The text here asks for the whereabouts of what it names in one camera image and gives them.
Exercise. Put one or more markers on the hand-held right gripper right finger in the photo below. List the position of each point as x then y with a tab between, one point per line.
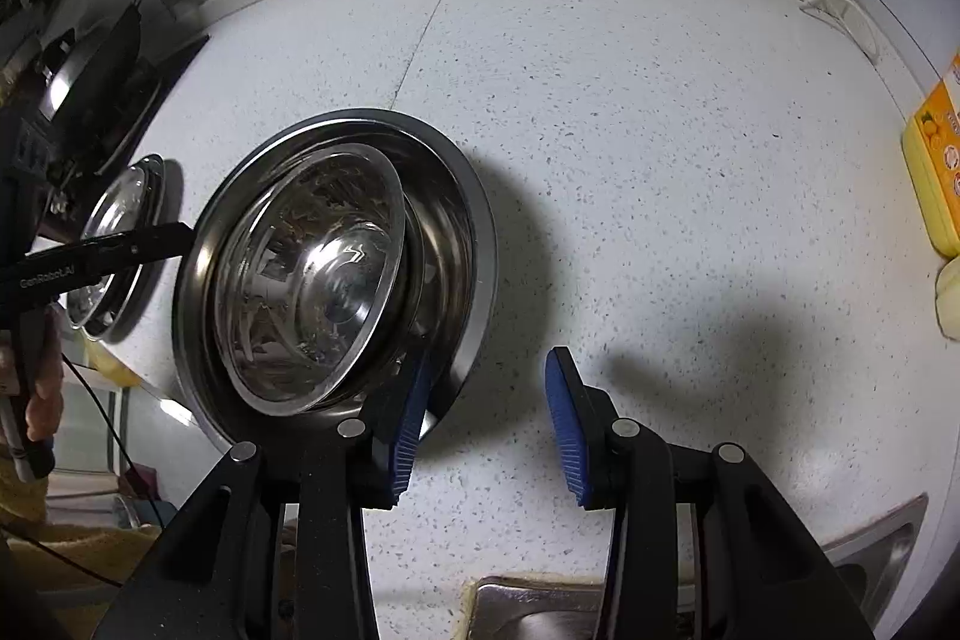
566	430

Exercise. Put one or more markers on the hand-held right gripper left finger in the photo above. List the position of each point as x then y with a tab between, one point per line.
409	437

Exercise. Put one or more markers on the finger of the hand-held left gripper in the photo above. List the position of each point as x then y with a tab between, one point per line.
142	246

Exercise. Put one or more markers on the steel plate with white label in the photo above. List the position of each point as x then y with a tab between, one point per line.
146	295

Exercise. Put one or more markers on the plain steel plate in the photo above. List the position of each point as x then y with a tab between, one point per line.
112	205

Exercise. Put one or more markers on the medium steel bowl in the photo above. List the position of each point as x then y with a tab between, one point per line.
417	280

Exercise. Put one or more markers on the small steel bowl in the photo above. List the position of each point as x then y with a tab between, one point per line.
315	280

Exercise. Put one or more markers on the wide steel bowl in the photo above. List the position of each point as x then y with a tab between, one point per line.
442	257

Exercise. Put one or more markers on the large steel basin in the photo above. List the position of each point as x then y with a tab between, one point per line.
480	250

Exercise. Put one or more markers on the person's left hand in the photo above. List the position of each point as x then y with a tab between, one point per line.
43	400

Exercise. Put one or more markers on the dark steel wok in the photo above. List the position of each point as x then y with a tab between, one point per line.
105	63

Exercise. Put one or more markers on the black cooktop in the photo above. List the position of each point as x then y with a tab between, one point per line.
150	85

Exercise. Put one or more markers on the steel sink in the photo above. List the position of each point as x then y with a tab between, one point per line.
877	535

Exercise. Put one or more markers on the pale yellow sponge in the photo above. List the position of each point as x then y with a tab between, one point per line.
949	299

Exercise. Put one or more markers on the yellow packet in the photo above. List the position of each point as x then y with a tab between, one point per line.
937	160

